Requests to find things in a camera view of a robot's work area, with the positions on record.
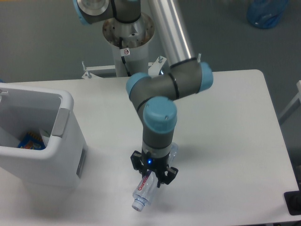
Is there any white pedestal base frame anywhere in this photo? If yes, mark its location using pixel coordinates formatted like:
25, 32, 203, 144
81, 53, 203, 80

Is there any blue snack wrapper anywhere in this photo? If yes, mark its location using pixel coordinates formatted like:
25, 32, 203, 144
17, 132, 46, 150

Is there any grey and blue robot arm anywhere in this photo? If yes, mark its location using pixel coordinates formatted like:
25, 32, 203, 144
73, 0, 213, 185

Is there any clear plastic water bottle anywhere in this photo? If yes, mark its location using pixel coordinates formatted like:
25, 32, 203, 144
132, 142, 178, 212

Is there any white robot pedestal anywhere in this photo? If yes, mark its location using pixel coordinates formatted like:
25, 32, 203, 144
103, 13, 155, 77

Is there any white trash can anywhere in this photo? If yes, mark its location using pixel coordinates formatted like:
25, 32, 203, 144
0, 83, 87, 187

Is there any white frame at right edge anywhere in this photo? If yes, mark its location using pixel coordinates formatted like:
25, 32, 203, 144
278, 81, 301, 125

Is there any blue plastic bag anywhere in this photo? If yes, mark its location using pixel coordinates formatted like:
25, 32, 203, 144
246, 0, 289, 29

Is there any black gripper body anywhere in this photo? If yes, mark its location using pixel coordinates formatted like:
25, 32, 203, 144
142, 152, 169, 180

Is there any black device at table edge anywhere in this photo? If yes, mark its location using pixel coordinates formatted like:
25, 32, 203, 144
284, 191, 301, 216

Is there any black cable on pedestal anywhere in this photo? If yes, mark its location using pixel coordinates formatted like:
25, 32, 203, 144
119, 37, 132, 77

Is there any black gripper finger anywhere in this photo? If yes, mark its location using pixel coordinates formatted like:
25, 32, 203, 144
130, 151, 148, 177
156, 167, 178, 188

